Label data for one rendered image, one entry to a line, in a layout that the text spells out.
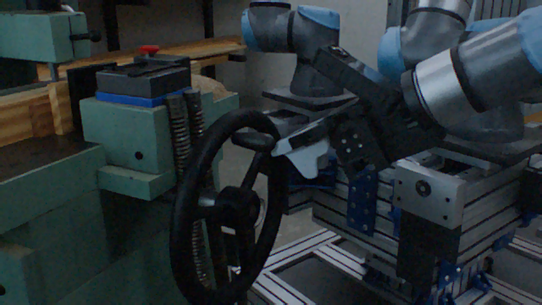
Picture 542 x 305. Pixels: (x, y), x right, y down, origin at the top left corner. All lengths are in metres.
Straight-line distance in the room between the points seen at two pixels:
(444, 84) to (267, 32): 0.87
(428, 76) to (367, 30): 3.62
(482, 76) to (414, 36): 0.16
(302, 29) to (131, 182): 0.77
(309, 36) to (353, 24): 2.88
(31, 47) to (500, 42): 0.65
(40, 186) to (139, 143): 0.13
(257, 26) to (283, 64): 3.25
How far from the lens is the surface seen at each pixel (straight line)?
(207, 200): 0.71
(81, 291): 0.77
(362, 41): 4.16
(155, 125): 0.65
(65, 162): 0.69
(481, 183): 1.01
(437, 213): 0.97
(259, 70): 4.76
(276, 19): 1.34
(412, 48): 0.64
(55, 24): 0.81
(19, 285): 0.71
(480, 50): 0.52
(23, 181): 0.65
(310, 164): 0.60
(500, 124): 1.04
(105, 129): 0.71
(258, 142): 0.61
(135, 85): 0.67
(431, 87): 0.52
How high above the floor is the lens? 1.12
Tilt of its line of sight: 19 degrees down
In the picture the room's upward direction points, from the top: straight up
